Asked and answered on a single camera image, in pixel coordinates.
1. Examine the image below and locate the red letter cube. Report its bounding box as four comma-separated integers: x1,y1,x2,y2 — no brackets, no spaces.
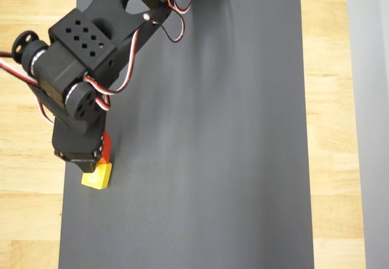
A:
98,131,113,164

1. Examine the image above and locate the yellow letter block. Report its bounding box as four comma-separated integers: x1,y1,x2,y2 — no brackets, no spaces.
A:
81,162,112,190

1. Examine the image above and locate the dark grey mat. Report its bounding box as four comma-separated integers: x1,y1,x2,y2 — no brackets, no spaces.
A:
58,0,315,269

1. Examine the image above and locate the red white black wrist wire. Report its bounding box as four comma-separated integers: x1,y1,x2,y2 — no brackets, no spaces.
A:
0,50,55,126

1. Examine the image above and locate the red white black forearm wire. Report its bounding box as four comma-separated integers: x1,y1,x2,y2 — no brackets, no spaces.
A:
84,0,233,112

